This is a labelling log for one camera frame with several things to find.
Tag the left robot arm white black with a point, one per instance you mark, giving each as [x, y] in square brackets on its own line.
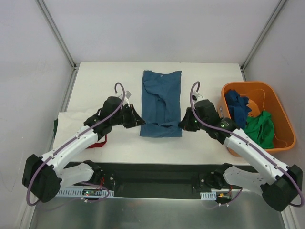
[45, 175]

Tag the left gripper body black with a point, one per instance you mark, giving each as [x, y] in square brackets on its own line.
[130, 116]

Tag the white folded t shirt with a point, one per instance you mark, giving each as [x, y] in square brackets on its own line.
[69, 123]

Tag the left grey cable duct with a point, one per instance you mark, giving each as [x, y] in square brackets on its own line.
[84, 192]

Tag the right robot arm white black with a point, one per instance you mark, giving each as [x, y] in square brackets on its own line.
[279, 184]

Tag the orange plastic basket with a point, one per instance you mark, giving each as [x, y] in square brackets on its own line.
[262, 97]

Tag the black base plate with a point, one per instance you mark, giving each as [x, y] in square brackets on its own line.
[159, 180]

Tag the grey cable duct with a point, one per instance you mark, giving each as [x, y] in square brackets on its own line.
[208, 195]
[84, 192]

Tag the left aluminium frame post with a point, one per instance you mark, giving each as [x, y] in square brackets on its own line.
[54, 29]

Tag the right aluminium frame post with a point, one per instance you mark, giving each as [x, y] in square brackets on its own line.
[262, 35]

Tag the dark blue t shirt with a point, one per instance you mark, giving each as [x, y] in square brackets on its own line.
[238, 107]

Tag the aluminium frame post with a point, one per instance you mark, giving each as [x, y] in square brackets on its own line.
[262, 35]
[54, 29]

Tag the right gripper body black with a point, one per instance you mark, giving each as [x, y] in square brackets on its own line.
[191, 119]

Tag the dark green folded t shirt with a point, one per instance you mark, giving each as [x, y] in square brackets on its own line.
[55, 127]

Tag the right grey cable duct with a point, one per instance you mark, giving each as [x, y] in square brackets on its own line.
[208, 195]

